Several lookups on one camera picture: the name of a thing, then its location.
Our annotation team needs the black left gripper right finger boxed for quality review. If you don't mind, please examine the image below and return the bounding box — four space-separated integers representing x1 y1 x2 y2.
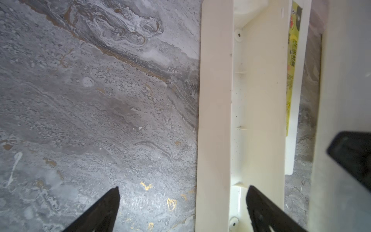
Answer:
245 185 306 232

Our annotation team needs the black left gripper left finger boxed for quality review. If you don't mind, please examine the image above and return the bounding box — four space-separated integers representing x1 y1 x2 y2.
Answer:
64 187 120 232

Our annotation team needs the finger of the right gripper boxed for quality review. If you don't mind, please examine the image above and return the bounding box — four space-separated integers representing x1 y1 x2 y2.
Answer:
327 131 371 190

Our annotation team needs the plastic wrap roll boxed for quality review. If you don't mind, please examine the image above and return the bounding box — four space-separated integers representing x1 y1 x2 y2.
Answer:
308 1 371 232

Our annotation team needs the cream dispenser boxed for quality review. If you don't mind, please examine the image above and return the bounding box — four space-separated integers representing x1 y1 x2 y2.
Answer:
195 1 312 232

